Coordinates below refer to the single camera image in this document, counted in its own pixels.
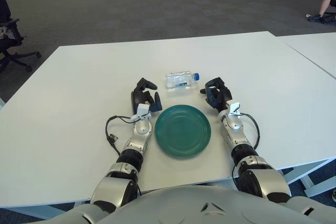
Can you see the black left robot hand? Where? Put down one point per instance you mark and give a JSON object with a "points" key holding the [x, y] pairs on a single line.
{"points": [[136, 98]]}

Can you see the grey robot torso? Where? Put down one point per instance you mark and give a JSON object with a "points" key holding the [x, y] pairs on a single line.
{"points": [[183, 205]]}

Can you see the seated person in shorts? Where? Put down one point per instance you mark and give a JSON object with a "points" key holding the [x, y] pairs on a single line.
{"points": [[325, 1]]}

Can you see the clear plastic bottle blue cap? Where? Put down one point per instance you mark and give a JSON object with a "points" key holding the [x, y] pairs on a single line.
{"points": [[178, 79]]}

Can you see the white table frame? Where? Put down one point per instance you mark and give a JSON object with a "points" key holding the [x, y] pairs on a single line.
{"points": [[307, 175]]}

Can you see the black office chair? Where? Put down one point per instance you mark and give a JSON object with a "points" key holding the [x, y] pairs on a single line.
{"points": [[8, 43]]}

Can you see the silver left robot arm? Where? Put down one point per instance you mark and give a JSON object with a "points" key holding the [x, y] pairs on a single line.
{"points": [[141, 129]]}

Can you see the green round plate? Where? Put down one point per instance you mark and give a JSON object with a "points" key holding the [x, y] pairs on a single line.
{"points": [[183, 132]]}

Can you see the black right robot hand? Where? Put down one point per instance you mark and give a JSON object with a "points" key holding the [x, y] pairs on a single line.
{"points": [[223, 94]]}

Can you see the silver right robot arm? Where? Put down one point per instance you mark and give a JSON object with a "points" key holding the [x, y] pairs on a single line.
{"points": [[236, 140]]}

